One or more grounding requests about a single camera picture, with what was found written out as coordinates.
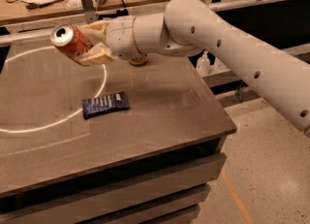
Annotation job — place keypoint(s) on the long aluminium rail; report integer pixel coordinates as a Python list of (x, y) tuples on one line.
[(282, 23)]

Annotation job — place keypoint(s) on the grey cabinet drawer middle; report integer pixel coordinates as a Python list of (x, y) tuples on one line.
[(155, 208)]

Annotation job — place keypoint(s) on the grey cabinet drawer top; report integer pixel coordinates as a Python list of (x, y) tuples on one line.
[(121, 194)]

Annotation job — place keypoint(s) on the grey cabinet drawer bottom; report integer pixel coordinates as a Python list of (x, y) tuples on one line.
[(183, 216)]

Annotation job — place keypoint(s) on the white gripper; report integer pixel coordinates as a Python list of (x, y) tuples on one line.
[(120, 39)]

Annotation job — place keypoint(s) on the blue snack bar wrapper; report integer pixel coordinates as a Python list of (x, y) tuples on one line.
[(104, 104)]

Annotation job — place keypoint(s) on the grey cabinet drawer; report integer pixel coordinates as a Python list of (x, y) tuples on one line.
[(155, 208), (183, 216), (121, 194)]

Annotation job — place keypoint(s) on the red coke can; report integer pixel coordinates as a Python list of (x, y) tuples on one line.
[(69, 40)]

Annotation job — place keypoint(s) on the metal bracket post left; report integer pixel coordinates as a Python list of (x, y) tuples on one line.
[(89, 10)]

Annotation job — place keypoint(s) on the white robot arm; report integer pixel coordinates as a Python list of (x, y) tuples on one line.
[(188, 26)]

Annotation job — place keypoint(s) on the gold sparkling water can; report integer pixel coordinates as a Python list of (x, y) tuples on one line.
[(140, 61)]

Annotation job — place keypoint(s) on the clear sanitizer bottle right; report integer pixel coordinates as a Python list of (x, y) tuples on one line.
[(219, 64)]

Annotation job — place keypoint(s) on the clear sanitizer bottle left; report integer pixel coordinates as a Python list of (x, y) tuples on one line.
[(203, 65)]

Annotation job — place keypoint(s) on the clear sanitizer bottle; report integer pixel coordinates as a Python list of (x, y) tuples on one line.
[(219, 64), (203, 65)]

